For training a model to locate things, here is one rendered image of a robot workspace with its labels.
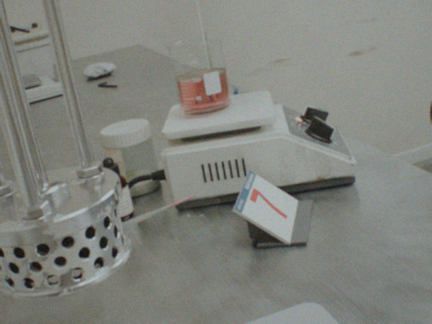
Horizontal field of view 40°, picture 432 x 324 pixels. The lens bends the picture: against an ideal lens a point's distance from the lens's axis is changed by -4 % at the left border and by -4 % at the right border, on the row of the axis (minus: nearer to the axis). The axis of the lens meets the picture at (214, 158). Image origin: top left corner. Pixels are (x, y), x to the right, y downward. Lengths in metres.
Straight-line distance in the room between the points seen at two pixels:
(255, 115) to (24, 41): 1.12
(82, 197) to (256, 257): 0.31
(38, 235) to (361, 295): 0.29
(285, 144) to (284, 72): 1.69
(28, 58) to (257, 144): 1.14
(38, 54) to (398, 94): 1.49
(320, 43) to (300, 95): 0.21
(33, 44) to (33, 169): 1.43
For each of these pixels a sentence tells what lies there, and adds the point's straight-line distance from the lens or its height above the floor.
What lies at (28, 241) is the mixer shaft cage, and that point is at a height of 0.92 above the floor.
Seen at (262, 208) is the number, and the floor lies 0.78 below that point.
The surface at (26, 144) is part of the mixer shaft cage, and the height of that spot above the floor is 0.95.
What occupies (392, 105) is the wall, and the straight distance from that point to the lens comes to 2.58.
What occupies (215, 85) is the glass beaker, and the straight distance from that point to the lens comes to 0.66.
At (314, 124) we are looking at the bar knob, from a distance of 0.68.
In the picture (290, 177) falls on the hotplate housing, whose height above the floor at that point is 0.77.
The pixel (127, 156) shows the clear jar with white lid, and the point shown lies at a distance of 0.71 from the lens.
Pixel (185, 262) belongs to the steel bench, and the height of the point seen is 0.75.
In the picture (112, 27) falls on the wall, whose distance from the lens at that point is 2.12.
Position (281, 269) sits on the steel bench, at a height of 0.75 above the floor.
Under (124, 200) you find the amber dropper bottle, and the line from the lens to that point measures 0.67.
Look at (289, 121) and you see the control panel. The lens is 0.69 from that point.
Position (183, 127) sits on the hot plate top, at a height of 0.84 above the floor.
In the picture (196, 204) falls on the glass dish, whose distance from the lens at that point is 0.65.
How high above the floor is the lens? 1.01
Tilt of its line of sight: 19 degrees down
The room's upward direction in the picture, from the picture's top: 10 degrees counter-clockwise
